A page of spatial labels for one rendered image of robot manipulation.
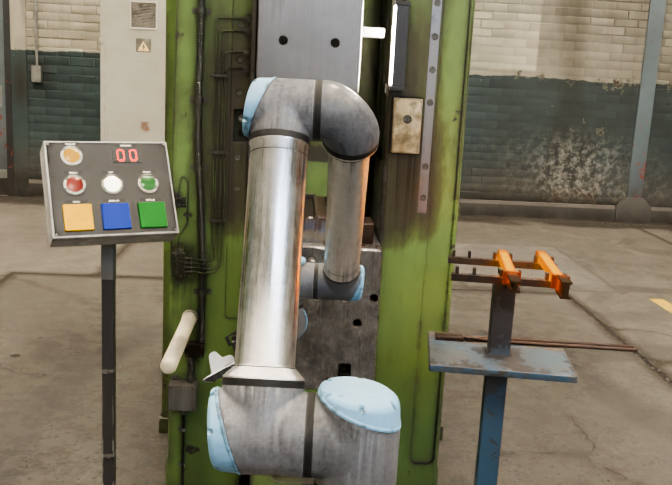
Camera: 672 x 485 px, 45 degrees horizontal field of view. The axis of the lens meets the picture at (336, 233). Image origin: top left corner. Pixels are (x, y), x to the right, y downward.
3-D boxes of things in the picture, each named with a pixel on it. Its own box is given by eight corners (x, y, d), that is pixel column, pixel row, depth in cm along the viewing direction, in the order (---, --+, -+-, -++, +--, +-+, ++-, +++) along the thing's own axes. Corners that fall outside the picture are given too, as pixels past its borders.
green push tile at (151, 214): (168, 226, 225) (164, 201, 227) (141, 227, 221) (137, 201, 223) (166, 228, 227) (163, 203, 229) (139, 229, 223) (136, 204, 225)
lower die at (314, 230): (333, 243, 245) (334, 215, 243) (267, 240, 244) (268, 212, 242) (328, 218, 286) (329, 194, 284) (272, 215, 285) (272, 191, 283)
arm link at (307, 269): (315, 254, 205) (313, 301, 208) (270, 252, 205) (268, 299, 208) (314, 262, 196) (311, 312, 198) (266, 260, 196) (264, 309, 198)
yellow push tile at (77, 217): (94, 229, 216) (91, 203, 218) (65, 230, 212) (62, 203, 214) (93, 231, 218) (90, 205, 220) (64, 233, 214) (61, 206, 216)
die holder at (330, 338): (374, 391, 249) (383, 249, 240) (249, 387, 246) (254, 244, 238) (360, 333, 303) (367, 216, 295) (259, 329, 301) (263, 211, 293)
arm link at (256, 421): (301, 483, 137) (325, 66, 151) (198, 477, 137) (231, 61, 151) (304, 473, 152) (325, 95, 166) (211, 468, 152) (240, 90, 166)
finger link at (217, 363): (191, 361, 180) (225, 344, 185) (201, 386, 180) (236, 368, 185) (196, 361, 177) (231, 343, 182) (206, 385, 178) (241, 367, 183)
